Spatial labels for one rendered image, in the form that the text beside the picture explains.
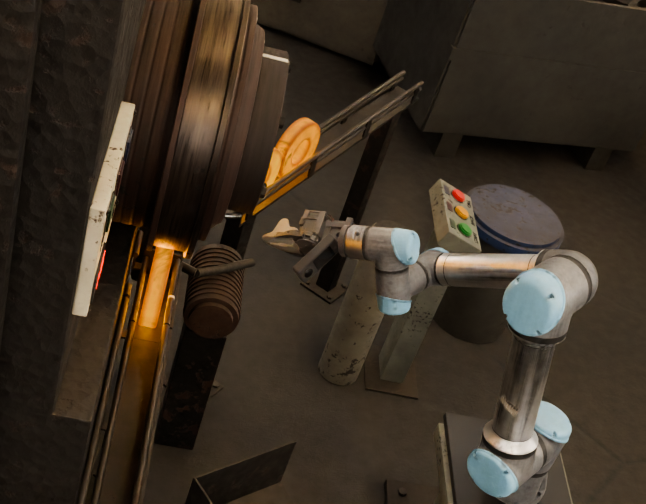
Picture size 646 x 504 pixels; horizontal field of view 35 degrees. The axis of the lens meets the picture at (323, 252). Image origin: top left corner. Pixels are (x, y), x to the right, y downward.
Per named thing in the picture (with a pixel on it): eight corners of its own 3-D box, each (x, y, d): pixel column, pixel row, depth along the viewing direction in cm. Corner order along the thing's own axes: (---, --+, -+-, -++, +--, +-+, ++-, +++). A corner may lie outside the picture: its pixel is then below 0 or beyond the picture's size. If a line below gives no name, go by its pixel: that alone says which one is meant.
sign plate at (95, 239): (71, 314, 135) (89, 207, 125) (103, 200, 156) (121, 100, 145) (88, 318, 136) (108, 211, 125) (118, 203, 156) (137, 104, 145)
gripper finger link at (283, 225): (269, 221, 236) (305, 224, 233) (260, 242, 234) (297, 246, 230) (264, 213, 234) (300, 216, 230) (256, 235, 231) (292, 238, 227)
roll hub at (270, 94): (217, 241, 170) (256, 98, 153) (228, 150, 192) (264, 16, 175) (250, 248, 170) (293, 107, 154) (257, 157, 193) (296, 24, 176)
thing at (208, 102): (139, 309, 166) (196, 56, 138) (171, 151, 203) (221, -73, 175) (178, 316, 167) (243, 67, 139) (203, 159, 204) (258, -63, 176)
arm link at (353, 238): (367, 266, 226) (357, 246, 219) (348, 264, 228) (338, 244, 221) (376, 238, 229) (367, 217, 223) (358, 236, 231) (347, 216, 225)
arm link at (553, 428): (562, 459, 233) (586, 419, 225) (531, 486, 224) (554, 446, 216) (521, 424, 239) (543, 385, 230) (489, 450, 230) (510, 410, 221)
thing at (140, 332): (125, 339, 192) (126, 336, 191) (139, 275, 207) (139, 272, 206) (164, 347, 193) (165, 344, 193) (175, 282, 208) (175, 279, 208)
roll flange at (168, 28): (77, 296, 164) (122, 37, 136) (120, 140, 201) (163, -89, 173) (139, 309, 166) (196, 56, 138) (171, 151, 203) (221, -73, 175)
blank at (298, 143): (276, 132, 236) (287, 139, 235) (315, 107, 247) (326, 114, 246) (264, 183, 247) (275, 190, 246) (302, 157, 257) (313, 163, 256)
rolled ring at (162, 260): (182, 212, 195) (165, 208, 194) (169, 274, 180) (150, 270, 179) (164, 285, 205) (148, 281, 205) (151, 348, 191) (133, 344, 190)
